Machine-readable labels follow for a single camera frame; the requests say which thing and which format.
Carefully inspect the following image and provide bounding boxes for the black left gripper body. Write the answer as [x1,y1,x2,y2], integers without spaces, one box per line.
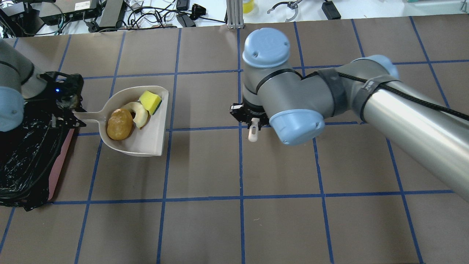
[38,71,86,129]

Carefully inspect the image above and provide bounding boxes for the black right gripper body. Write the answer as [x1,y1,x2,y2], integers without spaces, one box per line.
[230,103,270,130]

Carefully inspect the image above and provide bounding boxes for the yellow potato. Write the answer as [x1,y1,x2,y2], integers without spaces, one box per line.
[107,108,133,140]

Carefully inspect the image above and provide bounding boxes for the pale apple slice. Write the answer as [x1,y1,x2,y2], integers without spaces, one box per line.
[121,102,148,129]

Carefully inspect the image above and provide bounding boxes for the yellow green sponge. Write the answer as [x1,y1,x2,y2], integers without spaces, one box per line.
[139,91,163,115]

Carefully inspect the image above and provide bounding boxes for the white plastic dustpan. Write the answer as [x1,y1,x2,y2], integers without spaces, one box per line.
[74,86,169,157]

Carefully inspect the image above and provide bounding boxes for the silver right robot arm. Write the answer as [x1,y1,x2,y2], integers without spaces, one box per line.
[230,28,469,201]

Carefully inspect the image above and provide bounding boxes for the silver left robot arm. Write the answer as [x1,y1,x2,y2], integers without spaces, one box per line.
[0,40,86,132]

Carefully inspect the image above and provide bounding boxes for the black lined trash bin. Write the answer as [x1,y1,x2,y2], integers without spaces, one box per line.
[0,102,69,212]

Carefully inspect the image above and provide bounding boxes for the yellow tape roll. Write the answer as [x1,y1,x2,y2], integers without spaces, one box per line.
[242,0,255,14]

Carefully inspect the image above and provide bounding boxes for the black power adapter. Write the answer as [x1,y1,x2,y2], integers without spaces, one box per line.
[321,0,341,20]

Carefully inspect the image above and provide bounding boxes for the aluminium frame post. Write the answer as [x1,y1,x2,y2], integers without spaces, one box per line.
[226,0,245,29]

